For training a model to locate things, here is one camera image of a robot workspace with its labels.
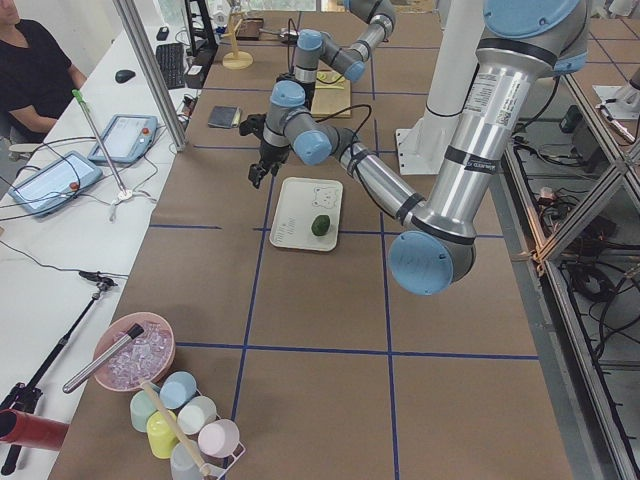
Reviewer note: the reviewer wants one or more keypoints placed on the metal tube in bowl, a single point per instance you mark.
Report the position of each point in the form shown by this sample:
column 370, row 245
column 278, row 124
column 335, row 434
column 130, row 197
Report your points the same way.
column 90, row 369

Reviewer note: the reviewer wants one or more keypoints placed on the black tripod stick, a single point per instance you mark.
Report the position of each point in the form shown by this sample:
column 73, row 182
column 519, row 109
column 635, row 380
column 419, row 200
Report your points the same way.
column 24, row 397

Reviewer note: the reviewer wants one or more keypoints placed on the pink cup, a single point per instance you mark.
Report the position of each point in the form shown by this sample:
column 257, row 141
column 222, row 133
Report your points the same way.
column 219, row 439

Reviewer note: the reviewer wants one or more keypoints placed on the wooden stick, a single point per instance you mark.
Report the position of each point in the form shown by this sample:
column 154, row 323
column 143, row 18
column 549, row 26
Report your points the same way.
column 204, row 468

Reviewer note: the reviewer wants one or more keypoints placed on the green avocado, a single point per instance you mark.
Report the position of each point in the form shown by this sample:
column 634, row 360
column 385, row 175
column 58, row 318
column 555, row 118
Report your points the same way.
column 321, row 225

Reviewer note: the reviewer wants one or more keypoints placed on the teach pendant far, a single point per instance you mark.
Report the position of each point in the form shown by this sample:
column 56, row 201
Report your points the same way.
column 128, row 137

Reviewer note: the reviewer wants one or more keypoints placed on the aluminium frame post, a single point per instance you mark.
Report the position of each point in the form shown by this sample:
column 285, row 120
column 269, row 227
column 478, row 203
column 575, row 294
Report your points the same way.
column 136, row 32

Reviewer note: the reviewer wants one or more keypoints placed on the white bear tray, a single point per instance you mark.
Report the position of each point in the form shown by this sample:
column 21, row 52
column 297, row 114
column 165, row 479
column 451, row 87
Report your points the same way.
column 300, row 202

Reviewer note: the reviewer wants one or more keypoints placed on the yellow cup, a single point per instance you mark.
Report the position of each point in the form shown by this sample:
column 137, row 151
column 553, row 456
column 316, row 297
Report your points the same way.
column 161, row 438

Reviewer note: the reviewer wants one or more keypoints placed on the wooden mug tree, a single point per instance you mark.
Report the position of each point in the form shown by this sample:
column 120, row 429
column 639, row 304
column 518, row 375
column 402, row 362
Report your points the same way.
column 236, row 59

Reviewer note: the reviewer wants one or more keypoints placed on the seated person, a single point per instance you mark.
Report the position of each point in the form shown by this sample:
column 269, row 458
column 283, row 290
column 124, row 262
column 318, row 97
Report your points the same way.
column 37, row 77

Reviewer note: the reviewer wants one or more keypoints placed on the teach pendant near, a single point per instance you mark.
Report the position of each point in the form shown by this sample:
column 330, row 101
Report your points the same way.
column 56, row 184

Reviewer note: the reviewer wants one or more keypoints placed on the white cup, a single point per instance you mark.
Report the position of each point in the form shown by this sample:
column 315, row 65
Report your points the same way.
column 198, row 412

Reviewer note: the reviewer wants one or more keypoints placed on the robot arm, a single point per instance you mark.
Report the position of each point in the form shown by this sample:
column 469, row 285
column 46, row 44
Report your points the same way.
column 522, row 41
column 313, row 47

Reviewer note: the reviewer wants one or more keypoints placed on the green cup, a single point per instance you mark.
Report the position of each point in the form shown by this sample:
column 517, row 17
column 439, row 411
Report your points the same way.
column 141, row 408

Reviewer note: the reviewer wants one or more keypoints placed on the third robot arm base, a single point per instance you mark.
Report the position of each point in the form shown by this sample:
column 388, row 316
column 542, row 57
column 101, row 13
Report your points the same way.
column 620, row 102

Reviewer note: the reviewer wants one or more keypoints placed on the red cylinder bottle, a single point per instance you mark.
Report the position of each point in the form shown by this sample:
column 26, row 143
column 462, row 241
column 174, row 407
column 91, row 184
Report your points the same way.
column 29, row 430

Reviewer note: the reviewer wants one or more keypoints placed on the grey folded cloth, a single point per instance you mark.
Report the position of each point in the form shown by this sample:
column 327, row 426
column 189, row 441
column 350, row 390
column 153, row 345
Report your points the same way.
column 221, row 117

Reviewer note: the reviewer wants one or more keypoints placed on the black computer mouse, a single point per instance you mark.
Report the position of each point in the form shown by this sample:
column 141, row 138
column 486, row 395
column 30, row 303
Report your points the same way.
column 124, row 75

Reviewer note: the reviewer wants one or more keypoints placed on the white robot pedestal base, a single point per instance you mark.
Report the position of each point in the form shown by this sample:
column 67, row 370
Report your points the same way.
column 421, row 148

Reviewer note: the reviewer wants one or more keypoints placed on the black keyboard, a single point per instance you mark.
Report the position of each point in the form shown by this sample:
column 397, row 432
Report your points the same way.
column 171, row 62

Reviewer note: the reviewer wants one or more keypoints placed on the bamboo cutting board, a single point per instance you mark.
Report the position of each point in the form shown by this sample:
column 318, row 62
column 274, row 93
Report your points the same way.
column 332, row 93

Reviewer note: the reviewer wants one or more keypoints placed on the yellow sponge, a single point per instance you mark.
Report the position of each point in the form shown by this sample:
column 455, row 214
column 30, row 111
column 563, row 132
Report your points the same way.
column 237, row 118

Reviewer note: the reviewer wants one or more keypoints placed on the blue cup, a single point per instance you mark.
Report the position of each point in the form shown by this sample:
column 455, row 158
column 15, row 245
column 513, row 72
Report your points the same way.
column 178, row 389

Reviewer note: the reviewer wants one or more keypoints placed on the pink bowl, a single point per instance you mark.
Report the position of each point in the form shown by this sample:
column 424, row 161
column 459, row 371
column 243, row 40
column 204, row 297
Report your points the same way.
column 147, row 357

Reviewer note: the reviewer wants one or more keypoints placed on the teach pendant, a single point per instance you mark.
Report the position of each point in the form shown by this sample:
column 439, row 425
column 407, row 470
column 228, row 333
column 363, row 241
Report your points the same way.
column 128, row 137
column 56, row 184

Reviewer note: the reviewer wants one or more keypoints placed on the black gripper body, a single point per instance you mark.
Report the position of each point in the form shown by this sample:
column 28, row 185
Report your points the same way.
column 303, row 91
column 272, row 154

